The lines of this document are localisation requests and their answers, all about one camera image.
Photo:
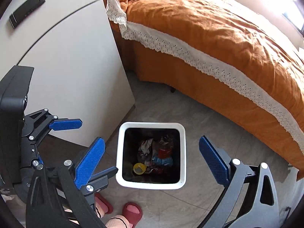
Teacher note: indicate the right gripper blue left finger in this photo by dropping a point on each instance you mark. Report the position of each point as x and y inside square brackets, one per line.
[56, 195]

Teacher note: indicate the white lace bed skirt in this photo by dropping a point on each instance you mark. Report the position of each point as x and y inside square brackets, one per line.
[225, 73]

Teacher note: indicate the red slipper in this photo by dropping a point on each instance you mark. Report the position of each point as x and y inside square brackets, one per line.
[133, 213]
[102, 205]

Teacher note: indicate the orange red snack wrapper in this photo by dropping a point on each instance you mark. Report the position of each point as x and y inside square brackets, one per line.
[164, 152]

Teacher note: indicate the red right slipper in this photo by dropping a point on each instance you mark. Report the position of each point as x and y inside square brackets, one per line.
[133, 213]

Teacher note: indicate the orange bed cover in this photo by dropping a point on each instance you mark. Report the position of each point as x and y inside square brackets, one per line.
[232, 33]

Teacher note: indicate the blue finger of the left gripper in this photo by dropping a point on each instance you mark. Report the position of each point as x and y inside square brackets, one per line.
[98, 182]
[65, 124]

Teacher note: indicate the white trash bin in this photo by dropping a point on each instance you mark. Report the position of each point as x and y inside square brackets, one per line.
[131, 135]

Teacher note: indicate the white drawer cabinet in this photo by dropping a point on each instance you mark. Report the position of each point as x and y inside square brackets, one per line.
[78, 72]

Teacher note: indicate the blue plastic bag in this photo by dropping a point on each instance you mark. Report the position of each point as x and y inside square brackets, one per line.
[162, 161]

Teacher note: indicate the patterned paper wrapper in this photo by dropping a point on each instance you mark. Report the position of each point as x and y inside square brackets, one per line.
[145, 148]

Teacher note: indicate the yellow orange paper cup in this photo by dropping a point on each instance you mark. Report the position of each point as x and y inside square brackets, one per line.
[139, 168]

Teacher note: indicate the black drawer handle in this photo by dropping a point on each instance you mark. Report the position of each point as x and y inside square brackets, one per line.
[23, 11]

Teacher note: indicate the red left slipper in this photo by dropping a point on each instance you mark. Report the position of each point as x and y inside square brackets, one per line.
[102, 205]

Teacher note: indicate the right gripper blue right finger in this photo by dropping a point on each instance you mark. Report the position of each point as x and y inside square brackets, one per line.
[249, 198]

